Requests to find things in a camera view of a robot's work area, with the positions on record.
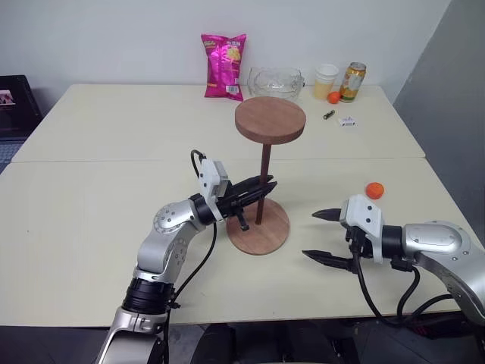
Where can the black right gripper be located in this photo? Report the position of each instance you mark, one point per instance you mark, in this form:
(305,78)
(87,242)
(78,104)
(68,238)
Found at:
(360,242)

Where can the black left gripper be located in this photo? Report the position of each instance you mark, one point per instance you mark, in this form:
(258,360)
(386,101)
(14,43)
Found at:
(231,204)

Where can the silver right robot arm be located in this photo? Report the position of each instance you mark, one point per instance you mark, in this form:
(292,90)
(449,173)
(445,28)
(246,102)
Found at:
(435,239)

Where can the small dark battery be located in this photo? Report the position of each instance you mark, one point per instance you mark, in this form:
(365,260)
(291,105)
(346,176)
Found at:
(328,115)

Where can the round wooden base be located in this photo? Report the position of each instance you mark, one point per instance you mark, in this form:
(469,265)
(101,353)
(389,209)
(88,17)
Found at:
(271,235)

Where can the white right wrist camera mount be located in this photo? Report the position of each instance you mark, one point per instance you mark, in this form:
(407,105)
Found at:
(363,216)

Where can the small white box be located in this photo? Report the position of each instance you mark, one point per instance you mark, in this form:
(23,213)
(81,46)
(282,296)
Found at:
(347,121)

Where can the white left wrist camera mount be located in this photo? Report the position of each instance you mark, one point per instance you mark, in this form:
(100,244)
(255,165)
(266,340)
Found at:
(210,178)

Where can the yellow green drink can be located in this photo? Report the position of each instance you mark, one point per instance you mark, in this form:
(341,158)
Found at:
(352,83)

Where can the wooden pole with round disc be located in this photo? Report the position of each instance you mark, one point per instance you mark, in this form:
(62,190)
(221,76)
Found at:
(271,119)

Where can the clear glass bowl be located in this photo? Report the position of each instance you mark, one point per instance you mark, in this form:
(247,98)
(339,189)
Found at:
(276,83)

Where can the black box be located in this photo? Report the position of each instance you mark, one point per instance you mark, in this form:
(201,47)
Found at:
(17,102)

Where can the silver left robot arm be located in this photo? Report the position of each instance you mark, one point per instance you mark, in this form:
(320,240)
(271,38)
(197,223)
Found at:
(163,242)

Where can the small orange fruit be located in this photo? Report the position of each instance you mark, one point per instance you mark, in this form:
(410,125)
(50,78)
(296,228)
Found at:
(375,190)
(334,98)

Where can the white plastic cup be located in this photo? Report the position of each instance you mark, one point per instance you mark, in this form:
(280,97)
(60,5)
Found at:
(325,81)

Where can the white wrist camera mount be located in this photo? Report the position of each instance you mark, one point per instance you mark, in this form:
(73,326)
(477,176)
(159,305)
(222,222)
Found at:
(363,216)
(210,178)

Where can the pink chip bag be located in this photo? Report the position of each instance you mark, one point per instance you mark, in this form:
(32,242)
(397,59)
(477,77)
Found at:
(224,68)

